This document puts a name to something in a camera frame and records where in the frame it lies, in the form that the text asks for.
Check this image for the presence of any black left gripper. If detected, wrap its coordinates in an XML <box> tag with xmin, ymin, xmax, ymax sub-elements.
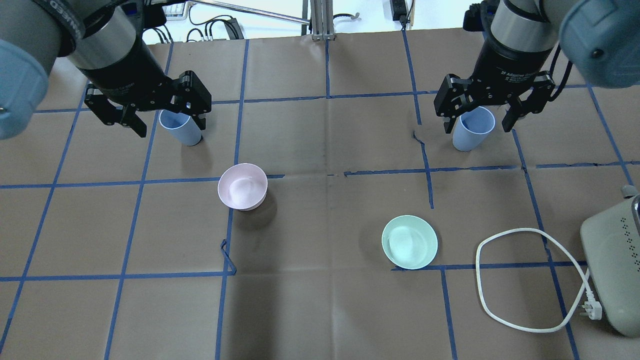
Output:
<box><xmin>83</xmin><ymin>39</ymin><xmax>212</xmax><ymax>138</ymax></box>

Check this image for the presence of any white power cable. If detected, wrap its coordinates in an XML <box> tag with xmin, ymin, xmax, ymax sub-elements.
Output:
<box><xmin>475</xmin><ymin>228</ymin><xmax>604</xmax><ymax>334</ymax></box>

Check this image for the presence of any aluminium frame post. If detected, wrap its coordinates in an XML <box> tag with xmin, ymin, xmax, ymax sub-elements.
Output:
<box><xmin>309</xmin><ymin>0</ymin><xmax>336</xmax><ymax>42</ymax></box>

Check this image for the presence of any black cables bundle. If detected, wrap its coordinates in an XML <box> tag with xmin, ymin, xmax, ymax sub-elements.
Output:
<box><xmin>142</xmin><ymin>2</ymin><xmax>246</xmax><ymax>45</ymax></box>

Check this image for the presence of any pink bowl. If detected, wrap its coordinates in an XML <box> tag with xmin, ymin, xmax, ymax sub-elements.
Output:
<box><xmin>217</xmin><ymin>162</ymin><xmax>268</xmax><ymax>211</ymax></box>

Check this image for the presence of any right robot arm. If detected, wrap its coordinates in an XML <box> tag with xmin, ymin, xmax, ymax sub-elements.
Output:
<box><xmin>434</xmin><ymin>0</ymin><xmax>640</xmax><ymax>133</ymax></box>

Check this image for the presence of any black power strip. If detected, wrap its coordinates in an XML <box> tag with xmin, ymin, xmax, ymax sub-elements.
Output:
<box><xmin>390</xmin><ymin>0</ymin><xmax>410</xmax><ymax>27</ymax></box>

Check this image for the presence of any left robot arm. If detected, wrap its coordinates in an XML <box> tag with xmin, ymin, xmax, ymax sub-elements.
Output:
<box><xmin>1</xmin><ymin>0</ymin><xmax>211</xmax><ymax>140</ymax></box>

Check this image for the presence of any grey appliance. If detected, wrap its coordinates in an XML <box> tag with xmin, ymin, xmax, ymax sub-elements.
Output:
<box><xmin>580</xmin><ymin>185</ymin><xmax>640</xmax><ymax>338</ymax></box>

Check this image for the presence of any blue cup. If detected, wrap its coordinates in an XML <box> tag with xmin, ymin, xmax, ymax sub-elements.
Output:
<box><xmin>452</xmin><ymin>106</ymin><xmax>496</xmax><ymax>152</ymax></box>
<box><xmin>158</xmin><ymin>109</ymin><xmax>202</xmax><ymax>147</ymax></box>

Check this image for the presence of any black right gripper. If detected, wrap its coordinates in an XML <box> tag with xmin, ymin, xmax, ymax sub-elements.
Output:
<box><xmin>434</xmin><ymin>38</ymin><xmax>554</xmax><ymax>134</ymax></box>

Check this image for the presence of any green plate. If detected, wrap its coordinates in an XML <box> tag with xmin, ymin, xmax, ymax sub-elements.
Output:
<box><xmin>381</xmin><ymin>215</ymin><xmax>439</xmax><ymax>271</ymax></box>

